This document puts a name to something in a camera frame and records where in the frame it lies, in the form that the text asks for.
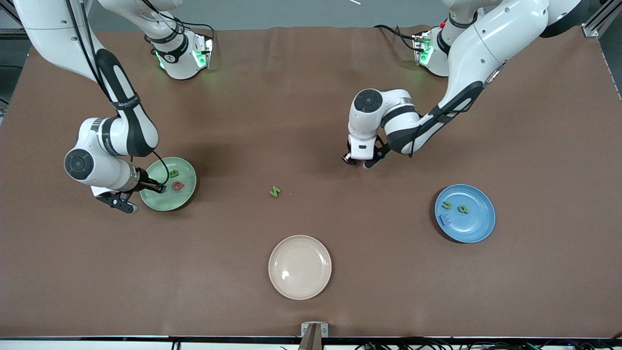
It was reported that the green plate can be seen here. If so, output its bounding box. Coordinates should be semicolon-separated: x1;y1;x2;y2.
139;157;197;212

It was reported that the brown table cover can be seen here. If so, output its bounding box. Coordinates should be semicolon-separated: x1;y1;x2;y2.
0;25;622;339

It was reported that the beige plate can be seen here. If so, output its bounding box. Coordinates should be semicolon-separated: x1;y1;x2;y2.
268;235;332;300

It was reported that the blue plate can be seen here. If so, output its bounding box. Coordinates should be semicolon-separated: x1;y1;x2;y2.
434;184;496;244

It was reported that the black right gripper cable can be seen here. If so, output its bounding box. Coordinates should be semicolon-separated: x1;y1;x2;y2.
152;150;171;185

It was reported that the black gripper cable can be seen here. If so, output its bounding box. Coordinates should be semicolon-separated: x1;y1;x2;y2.
407;63;506;158
152;150;171;185

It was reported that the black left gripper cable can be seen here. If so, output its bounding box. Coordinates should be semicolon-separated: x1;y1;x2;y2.
407;63;506;158

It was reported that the black left arm base cable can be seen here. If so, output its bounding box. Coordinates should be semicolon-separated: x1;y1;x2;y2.
373;24;421;53

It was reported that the black arm base cable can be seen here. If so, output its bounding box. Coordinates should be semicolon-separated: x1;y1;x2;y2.
141;0;217;54
373;24;421;53

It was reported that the black right arm base cable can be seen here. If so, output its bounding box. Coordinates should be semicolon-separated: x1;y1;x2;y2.
141;0;217;54

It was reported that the grey mounting bracket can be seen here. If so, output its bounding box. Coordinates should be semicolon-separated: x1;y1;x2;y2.
301;322;329;338

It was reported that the tan camera pole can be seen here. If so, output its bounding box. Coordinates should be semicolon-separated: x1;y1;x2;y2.
297;323;323;350

